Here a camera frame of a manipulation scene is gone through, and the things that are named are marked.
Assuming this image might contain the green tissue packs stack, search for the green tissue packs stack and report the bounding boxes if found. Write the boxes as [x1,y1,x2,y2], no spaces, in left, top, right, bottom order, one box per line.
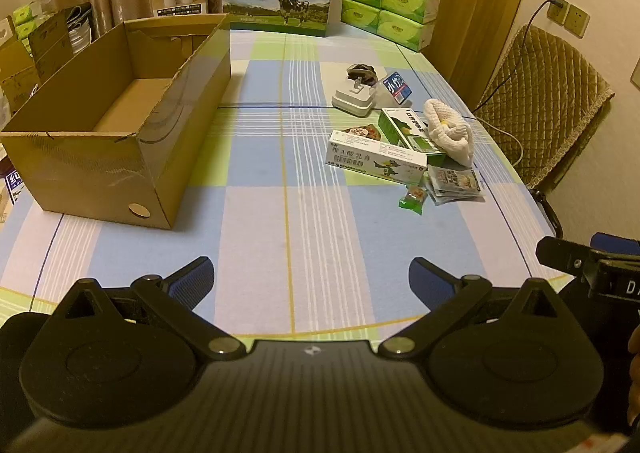
[12,3,36,40]

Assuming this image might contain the dark charger cable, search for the dark charger cable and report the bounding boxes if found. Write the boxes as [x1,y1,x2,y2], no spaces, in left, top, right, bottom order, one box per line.
[470,0,557,168]

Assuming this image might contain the white power adapter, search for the white power adapter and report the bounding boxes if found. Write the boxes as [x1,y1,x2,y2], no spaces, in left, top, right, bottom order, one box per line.
[332,78,377,114]

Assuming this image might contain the quilted cushion chair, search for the quilted cushion chair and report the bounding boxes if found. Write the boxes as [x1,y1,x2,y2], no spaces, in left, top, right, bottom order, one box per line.
[470,24,616,241]

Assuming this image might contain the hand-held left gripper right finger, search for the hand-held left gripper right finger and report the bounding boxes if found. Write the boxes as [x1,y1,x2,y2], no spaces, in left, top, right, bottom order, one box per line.
[376,257,573,361]

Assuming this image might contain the white foam net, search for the white foam net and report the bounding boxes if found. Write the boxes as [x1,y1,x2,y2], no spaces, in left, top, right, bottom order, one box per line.
[424,99,475,168]

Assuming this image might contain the long white ointment box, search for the long white ointment box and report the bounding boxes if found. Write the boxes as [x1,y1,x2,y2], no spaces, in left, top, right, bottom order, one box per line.
[326,130,428,178]

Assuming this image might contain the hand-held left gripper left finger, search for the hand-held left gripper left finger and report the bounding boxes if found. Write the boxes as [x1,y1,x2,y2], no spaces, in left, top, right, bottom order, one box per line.
[50,255,247,361]

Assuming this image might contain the silver sachets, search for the silver sachets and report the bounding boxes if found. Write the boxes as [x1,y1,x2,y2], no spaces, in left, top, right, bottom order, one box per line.
[425,167,486,206]

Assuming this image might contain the green candy packet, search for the green candy packet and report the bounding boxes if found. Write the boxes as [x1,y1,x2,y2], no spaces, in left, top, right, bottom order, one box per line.
[398,185,427,214]

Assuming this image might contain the printed cookware box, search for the printed cookware box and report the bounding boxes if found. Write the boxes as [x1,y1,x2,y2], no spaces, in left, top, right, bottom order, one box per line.
[27,2,96,80]

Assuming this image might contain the cardboard box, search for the cardboard box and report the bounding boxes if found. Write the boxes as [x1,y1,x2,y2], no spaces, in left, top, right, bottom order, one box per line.
[0,13,233,231]

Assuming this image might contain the dark snack packet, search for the dark snack packet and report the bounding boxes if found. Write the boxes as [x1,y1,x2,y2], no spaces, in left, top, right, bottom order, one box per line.
[346,64,382,86]

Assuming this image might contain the small blue packet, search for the small blue packet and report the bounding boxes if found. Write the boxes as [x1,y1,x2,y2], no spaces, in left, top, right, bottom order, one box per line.
[382,72,413,106]

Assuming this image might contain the green and white spray box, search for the green and white spray box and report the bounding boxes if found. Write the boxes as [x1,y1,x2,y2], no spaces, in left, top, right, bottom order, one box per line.
[377,108,448,168]

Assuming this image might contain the brown cardboard carton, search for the brown cardboard carton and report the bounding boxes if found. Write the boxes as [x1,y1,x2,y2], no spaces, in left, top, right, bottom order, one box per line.
[0,40,41,116]

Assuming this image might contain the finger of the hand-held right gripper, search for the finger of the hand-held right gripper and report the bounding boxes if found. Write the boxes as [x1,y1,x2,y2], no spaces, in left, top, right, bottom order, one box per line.
[536,236,601,279]
[590,232,640,258]

